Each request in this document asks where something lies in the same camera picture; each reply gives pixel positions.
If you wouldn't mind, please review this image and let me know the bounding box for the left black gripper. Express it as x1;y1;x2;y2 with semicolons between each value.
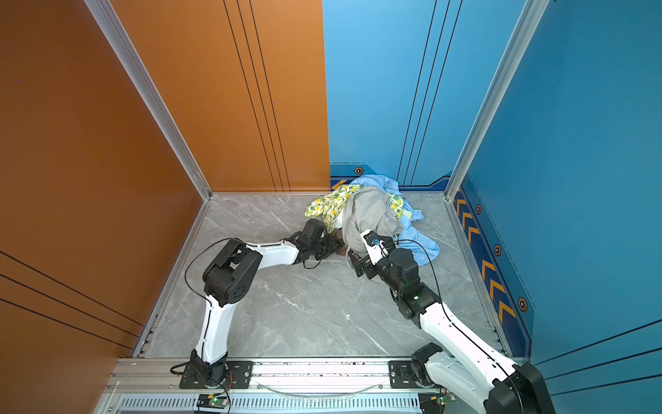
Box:
310;233;344;260

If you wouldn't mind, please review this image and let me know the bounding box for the red plaid cloth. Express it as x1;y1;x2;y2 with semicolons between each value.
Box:
331;229;361;266

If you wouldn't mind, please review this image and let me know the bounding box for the grey cloth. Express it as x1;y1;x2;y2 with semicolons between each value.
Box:
341;186;403;255

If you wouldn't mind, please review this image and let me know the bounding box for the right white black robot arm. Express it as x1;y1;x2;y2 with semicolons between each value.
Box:
357;234;555;413

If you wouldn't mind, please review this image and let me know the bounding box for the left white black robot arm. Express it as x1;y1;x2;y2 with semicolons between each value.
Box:
171;219;341;390

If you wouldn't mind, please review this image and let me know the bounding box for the yellow lemon print cloth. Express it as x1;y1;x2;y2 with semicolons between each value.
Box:
304;184;413;231

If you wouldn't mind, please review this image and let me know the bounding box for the light blue cloth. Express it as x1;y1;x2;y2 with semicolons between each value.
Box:
351;174;440;266

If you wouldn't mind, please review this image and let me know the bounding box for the green circuit board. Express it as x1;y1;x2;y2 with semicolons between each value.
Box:
195;393;231;413

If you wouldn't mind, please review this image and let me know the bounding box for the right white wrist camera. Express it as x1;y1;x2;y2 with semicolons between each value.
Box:
360;229;395;265

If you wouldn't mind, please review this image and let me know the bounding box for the aluminium mounting rail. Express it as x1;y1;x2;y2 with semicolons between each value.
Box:
102;356;539;397

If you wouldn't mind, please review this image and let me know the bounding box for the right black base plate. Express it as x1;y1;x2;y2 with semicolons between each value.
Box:
388;360;441;389

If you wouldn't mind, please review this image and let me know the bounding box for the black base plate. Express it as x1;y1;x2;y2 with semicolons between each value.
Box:
388;360;441;389
179;361;253;391

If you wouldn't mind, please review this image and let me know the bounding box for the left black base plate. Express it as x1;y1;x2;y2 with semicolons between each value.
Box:
179;361;253;391

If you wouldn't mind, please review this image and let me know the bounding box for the small board with wires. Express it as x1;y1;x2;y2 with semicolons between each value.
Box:
418;391;456;414

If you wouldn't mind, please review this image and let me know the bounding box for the right aluminium corner post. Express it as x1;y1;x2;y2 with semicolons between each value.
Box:
444;0;549;203

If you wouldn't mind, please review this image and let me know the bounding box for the aluminium corner post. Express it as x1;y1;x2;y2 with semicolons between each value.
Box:
444;0;549;203
84;0;213;202

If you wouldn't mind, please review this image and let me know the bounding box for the left aluminium corner post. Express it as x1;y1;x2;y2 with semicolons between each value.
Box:
84;0;213;202

